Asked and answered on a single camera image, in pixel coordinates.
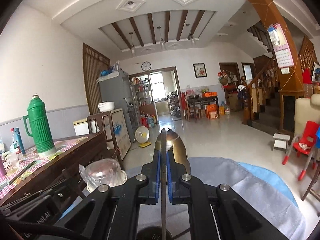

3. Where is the dark chopstick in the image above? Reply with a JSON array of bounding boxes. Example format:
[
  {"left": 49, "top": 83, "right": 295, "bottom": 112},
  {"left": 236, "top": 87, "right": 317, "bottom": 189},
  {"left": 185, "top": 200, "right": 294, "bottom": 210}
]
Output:
[{"left": 161, "top": 128, "right": 167, "bottom": 240}]

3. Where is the grey tablecloth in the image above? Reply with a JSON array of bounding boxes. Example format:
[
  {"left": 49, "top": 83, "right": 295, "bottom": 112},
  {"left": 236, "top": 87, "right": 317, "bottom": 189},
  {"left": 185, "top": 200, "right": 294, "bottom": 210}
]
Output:
[{"left": 60, "top": 156, "right": 307, "bottom": 240}]

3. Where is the white bowl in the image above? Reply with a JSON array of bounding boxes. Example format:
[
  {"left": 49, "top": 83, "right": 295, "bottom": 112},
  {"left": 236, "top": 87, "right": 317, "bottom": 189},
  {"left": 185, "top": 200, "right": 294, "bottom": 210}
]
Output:
[{"left": 86, "top": 170, "right": 127, "bottom": 193}]

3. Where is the clear plastic bag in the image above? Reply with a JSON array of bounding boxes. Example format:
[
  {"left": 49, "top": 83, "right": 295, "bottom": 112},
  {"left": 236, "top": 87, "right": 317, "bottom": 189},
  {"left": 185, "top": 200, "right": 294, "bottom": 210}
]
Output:
[{"left": 79, "top": 158, "right": 122, "bottom": 183}]

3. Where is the grey metal utensil holder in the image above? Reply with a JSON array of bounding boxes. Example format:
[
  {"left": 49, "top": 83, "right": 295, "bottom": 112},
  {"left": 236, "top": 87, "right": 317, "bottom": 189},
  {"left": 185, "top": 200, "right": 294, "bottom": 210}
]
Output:
[{"left": 136, "top": 226, "right": 163, "bottom": 240}]

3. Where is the dark wooden bench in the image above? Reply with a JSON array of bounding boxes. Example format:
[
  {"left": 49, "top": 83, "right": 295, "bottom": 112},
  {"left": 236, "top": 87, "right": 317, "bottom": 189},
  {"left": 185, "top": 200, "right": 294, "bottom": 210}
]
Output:
[{"left": 1, "top": 133, "right": 113, "bottom": 205}]

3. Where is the plastic water bottle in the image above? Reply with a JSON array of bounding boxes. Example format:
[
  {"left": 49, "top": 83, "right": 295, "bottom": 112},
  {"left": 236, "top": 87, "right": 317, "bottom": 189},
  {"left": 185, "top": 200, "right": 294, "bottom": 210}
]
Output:
[{"left": 10, "top": 128, "right": 22, "bottom": 158}]

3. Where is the steel electric kettle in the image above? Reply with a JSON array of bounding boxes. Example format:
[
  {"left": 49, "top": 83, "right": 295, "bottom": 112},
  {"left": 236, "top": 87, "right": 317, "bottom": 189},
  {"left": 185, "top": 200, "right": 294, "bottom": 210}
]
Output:
[{"left": 154, "top": 127, "right": 191, "bottom": 174}]

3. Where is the green thermos jug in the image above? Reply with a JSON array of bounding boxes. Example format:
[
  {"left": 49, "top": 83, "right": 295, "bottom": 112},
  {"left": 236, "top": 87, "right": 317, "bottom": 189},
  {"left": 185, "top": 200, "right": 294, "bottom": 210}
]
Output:
[{"left": 23, "top": 94, "right": 57, "bottom": 158}]

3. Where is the white step stool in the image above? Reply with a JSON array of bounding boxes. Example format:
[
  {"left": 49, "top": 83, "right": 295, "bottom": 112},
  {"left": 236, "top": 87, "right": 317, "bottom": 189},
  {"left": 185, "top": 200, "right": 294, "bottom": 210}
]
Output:
[{"left": 272, "top": 133, "right": 290, "bottom": 152}]

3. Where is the red plastic chair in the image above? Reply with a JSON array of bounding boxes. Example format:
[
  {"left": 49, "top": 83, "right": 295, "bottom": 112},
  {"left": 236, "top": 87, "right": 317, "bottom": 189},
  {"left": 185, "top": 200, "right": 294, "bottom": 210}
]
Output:
[{"left": 282, "top": 121, "right": 319, "bottom": 181}]

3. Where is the grey refrigerator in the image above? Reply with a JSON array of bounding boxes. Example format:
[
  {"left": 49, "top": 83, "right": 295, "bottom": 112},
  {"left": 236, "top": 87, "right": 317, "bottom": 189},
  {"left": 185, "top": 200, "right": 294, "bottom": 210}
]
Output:
[{"left": 97, "top": 69, "right": 140, "bottom": 142}]

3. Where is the framed wall picture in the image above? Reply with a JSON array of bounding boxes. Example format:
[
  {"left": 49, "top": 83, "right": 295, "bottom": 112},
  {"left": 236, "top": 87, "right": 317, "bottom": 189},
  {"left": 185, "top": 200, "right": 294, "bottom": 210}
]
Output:
[{"left": 193, "top": 63, "right": 207, "bottom": 78}]

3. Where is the round wall clock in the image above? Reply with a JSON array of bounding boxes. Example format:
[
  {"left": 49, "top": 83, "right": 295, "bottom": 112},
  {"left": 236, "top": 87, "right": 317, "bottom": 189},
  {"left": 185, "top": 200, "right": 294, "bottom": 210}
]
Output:
[{"left": 141, "top": 61, "right": 152, "bottom": 72}]

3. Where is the wall calendar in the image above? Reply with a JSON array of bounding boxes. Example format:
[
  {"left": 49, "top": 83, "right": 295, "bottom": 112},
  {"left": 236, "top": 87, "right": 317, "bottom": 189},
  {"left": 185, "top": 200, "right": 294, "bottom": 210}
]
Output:
[{"left": 267, "top": 23, "right": 294, "bottom": 68}]

